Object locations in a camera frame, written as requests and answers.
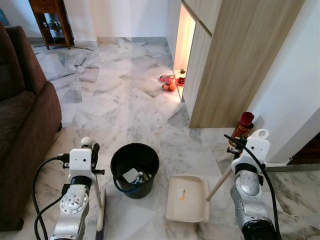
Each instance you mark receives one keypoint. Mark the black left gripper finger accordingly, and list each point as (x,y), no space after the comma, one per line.
(95,149)

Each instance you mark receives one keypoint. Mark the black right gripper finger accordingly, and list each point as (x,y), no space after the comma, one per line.
(230,138)

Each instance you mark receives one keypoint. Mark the cream broom with black bristles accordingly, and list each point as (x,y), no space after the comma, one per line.
(101,215)

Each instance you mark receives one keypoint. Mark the cream plastic dustpan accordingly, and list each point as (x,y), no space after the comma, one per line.
(187,200)

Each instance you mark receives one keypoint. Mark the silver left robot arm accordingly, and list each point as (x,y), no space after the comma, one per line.
(75,205)

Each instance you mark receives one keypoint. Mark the red capped spray can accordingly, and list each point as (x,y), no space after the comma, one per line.
(245,122)

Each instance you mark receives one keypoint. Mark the white paper scrap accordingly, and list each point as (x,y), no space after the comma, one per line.
(131,175)

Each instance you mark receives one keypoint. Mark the black plastic bucket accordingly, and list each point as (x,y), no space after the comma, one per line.
(145,157)

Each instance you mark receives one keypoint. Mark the dark wooden staircase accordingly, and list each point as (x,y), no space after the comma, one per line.
(307,155)

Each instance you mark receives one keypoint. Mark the brown fabric sofa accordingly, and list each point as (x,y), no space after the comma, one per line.
(22,130)

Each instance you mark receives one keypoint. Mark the small red cup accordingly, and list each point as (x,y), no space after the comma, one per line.
(181,80)

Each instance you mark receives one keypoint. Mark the light wood panel cabinet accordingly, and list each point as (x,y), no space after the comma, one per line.
(235,60)

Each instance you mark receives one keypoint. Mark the orange fruit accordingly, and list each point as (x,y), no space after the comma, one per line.
(170,87)

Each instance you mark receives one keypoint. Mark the red offering plate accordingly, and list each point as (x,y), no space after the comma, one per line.
(165,78)

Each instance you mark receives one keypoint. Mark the dark wooden display shelf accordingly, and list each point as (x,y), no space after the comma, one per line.
(61,22)

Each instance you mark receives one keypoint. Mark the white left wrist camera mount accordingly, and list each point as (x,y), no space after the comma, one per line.
(80,161)

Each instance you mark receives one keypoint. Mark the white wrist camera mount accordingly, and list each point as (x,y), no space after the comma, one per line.
(80,161)
(257,147)

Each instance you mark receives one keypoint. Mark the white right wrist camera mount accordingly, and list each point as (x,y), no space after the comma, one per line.
(257,147)

